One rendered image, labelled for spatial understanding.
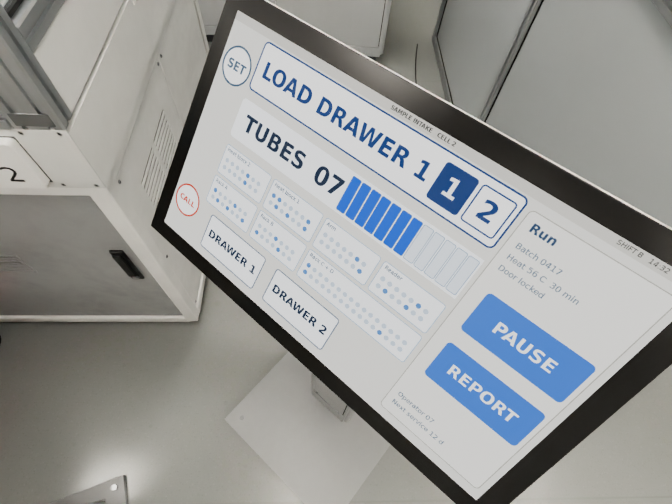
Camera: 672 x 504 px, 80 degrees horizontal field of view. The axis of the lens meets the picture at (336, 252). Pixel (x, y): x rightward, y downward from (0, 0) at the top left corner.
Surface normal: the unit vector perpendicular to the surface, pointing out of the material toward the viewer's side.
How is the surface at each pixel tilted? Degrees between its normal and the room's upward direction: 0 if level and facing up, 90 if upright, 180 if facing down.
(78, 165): 90
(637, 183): 90
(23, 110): 90
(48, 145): 90
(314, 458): 3
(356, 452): 5
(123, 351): 0
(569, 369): 50
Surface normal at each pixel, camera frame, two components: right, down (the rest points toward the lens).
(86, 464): 0.05, -0.51
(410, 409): -0.47, 0.16
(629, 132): -1.00, -0.02
